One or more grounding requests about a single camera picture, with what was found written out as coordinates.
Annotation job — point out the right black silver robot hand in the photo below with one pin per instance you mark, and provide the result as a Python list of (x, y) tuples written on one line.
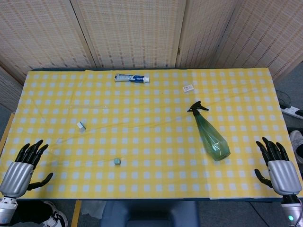
[(282, 176)]

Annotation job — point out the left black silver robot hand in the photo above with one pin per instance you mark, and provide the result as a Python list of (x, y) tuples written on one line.
[(17, 176)]

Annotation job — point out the green spray bottle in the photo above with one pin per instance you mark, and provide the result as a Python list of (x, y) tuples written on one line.
[(210, 137)]

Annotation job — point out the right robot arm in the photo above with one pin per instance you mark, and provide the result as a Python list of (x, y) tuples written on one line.
[(293, 211)]

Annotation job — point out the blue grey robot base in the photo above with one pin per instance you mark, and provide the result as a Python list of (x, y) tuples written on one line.
[(149, 214)]

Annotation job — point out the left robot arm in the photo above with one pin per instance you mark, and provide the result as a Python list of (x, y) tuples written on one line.
[(6, 210)]

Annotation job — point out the grey white shoe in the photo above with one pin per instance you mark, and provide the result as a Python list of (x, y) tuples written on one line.
[(297, 146)]

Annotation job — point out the black white sneaker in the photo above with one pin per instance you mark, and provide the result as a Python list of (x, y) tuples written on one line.
[(55, 216)]

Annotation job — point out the white power strip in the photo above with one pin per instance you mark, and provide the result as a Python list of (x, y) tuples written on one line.
[(292, 110)]

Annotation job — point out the white blue eraser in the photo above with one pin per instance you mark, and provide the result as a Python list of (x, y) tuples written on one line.
[(81, 125)]

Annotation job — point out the woven folding screen panel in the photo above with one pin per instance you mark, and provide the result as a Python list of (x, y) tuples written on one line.
[(267, 35), (132, 30), (8, 89), (42, 33), (203, 33)]

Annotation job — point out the small green cube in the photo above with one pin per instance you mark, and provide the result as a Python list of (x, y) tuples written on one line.
[(117, 161)]

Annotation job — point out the small white cardboard box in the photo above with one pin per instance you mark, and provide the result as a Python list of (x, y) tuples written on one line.
[(188, 89)]

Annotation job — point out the yellow white checked tablecloth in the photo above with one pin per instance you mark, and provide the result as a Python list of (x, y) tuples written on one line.
[(146, 132)]

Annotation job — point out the blue white toothpaste tube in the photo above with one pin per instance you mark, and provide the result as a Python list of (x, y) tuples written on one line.
[(132, 78)]

